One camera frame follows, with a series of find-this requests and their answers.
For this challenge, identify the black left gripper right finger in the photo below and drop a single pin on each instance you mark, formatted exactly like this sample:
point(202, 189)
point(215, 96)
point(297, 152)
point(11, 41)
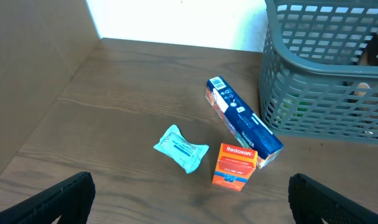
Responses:
point(313, 202)

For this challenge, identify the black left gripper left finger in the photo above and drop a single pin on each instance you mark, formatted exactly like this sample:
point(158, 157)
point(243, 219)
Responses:
point(68, 201)

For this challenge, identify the orange Redoxon box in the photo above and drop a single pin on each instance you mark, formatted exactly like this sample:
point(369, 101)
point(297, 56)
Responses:
point(234, 166)

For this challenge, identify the blue toothpaste box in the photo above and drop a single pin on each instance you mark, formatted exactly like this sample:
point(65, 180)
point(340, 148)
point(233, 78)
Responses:
point(249, 130)

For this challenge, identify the brown Nescafe Gold bag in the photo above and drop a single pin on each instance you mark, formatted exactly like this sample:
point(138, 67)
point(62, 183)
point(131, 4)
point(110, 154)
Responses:
point(369, 57)

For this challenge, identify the light teal wipes packet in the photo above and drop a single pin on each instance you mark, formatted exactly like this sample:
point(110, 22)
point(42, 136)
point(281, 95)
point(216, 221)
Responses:
point(184, 153)

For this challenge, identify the grey plastic basket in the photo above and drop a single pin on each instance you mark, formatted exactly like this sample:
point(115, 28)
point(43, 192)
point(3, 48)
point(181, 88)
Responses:
point(309, 69)

